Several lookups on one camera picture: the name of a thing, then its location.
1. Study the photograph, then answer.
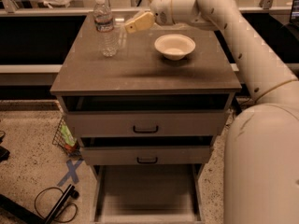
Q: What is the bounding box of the black stand leg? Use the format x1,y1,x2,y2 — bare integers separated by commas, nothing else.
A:
0,185,79,224

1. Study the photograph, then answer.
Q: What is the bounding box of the black cable on floor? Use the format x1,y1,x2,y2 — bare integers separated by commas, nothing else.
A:
34,186,78,224

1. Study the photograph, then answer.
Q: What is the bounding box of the bottom grey open drawer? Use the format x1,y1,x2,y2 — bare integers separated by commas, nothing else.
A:
90,164,205,224

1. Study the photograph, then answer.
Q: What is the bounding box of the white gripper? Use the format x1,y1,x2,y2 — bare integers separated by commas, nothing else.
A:
124,0,174,34

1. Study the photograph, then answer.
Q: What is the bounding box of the grey drawer cabinet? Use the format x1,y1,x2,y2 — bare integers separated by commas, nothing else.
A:
50,10,242,173

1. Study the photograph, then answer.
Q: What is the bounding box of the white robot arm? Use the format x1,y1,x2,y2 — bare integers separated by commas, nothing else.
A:
125,0,299,224

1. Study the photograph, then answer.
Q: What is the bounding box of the wire basket with items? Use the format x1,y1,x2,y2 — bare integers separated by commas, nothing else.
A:
52,119,80,157

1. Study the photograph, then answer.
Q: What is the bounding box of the blue tape cross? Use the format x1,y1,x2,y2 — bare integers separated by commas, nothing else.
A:
57,159,83,187

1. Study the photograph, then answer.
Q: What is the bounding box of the middle grey drawer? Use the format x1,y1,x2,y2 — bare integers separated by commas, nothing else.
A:
80,136,214,165

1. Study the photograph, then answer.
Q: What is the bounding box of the white paper bowl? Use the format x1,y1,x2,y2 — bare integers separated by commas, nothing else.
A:
154,35,196,61

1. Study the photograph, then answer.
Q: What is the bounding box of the clear plastic water bottle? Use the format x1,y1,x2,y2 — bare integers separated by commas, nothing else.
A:
93,0,119,57

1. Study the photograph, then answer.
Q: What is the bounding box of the top grey drawer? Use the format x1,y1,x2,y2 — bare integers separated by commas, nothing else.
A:
65,106,228,138

